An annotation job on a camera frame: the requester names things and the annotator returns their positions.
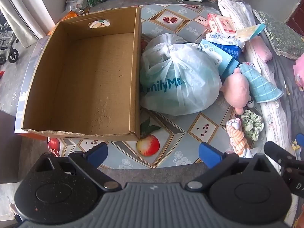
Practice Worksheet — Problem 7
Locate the orange striped cloth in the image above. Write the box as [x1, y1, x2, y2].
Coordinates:
[225, 118, 253, 158]

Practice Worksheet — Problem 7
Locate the green white scrunchie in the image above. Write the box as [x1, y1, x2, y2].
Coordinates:
[241, 109, 264, 142]

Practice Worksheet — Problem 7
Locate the pink pig plush toy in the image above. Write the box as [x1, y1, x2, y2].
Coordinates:
[220, 67, 254, 115]

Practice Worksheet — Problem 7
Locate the teal checked towel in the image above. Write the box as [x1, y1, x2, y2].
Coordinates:
[239, 63, 283, 103]

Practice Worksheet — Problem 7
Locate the light blue tissue box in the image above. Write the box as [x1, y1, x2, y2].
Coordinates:
[198, 39, 239, 79]

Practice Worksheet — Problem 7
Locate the blue white tissue pack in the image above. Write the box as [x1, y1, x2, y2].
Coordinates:
[205, 32, 245, 60]

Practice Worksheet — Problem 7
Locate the pink towel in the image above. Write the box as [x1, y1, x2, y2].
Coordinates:
[249, 36, 273, 62]

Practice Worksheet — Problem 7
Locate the white fluffy blanket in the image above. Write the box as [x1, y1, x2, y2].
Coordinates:
[217, 0, 297, 228]

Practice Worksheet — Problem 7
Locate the grey quilt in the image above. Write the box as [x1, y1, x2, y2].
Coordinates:
[259, 32, 303, 156]

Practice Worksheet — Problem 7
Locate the brown cardboard box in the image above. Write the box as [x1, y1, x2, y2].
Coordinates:
[21, 7, 142, 141]

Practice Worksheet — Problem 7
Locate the white plastic shopping bag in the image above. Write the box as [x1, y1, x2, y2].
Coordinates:
[140, 33, 222, 116]

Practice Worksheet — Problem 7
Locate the pink patterned clothing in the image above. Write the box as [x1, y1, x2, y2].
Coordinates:
[293, 54, 304, 89]

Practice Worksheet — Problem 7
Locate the green floral pillow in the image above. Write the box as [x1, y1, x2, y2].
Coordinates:
[253, 9, 303, 60]

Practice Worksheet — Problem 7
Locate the pink wet wipes pack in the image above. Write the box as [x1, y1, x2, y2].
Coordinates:
[207, 13, 237, 36]

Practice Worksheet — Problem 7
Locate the black stroller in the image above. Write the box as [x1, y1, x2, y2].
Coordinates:
[0, 12, 19, 65]

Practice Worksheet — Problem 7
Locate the orange plastic bag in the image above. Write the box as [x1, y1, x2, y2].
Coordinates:
[47, 11, 77, 36]

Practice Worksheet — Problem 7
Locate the green bottle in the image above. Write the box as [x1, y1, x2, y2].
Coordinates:
[87, 0, 95, 7]

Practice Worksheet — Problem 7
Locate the white curtain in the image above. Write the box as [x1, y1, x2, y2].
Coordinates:
[1, 0, 55, 48]

